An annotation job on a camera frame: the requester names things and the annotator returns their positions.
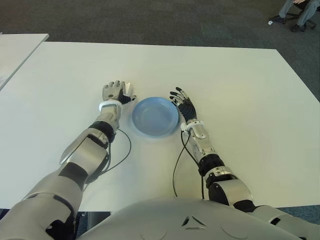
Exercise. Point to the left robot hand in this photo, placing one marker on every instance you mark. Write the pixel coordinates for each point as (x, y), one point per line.
(112, 91)

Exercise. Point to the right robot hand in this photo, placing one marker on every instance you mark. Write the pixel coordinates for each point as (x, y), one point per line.
(187, 108)

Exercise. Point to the white cube charger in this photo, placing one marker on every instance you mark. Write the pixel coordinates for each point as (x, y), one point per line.
(128, 87)

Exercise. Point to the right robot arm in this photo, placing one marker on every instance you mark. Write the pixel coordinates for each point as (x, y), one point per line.
(225, 187)

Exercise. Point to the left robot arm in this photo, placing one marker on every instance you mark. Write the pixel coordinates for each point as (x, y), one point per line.
(82, 150)

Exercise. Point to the blue round plate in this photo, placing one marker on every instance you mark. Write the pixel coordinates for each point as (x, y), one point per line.
(155, 116)

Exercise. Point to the white office table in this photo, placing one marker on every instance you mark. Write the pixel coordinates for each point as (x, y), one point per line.
(15, 50)

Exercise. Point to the grey robot torso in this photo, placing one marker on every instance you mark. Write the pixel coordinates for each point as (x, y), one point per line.
(162, 220)

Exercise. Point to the black office chair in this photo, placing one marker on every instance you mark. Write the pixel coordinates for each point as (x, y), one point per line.
(277, 18)

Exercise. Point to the person in grey trousers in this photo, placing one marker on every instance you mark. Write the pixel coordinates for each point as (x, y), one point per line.
(286, 7)

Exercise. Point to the black table leg frame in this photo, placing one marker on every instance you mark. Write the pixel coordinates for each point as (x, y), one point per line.
(100, 214)

